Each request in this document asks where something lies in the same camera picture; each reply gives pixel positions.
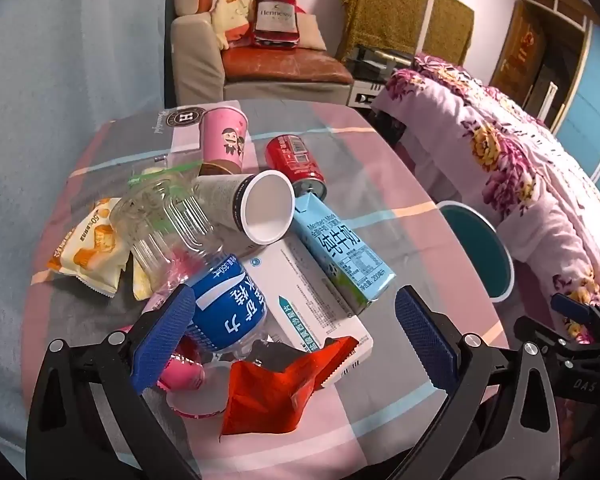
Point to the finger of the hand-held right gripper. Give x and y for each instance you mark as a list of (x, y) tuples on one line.
[(535, 331), (570, 306)]

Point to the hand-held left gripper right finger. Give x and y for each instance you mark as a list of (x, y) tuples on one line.
[(425, 340)]

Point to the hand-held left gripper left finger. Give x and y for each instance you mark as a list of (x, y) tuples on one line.
[(165, 335)]

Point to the pink snack packet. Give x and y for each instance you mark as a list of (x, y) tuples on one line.
[(180, 372)]

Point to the teal trash bin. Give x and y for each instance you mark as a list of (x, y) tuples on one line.
[(480, 255)]

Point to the yellow snack packet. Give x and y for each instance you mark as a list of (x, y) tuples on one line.
[(87, 250)]

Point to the red snack packet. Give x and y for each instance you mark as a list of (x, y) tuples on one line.
[(270, 390)]

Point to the blue milk carton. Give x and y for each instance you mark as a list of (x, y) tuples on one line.
[(340, 250)]

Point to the white medicine box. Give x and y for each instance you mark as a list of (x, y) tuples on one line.
[(305, 305)]

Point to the white paper cup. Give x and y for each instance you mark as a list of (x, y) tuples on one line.
[(265, 205)]

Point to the pink cartoon paper cup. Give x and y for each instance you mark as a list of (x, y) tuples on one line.
[(222, 135)]

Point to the red soda can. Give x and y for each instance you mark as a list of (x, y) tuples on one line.
[(292, 157)]

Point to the pink grey plaid tablecloth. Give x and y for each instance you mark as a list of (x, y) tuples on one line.
[(405, 240)]

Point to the pink floral blanket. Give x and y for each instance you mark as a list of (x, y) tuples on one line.
[(505, 160)]

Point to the blue panelled wardrobe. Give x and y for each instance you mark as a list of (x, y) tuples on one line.
[(590, 110)]

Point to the silver appliance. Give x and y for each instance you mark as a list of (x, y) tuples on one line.
[(365, 94)]

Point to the wooden door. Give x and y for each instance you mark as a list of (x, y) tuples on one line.
[(520, 45)]

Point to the light blue fabric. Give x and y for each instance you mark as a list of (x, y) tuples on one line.
[(55, 85)]

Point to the beige sofa with orange seat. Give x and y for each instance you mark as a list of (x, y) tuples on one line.
[(195, 60)]

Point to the black appliance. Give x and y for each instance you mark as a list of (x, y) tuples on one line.
[(375, 60)]

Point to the beige cushion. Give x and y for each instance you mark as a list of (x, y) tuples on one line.
[(310, 30)]

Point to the yellow plush cushion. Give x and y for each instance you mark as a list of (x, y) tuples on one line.
[(230, 10)]

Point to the bottle-shaped cushion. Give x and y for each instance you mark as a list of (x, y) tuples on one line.
[(275, 15)]

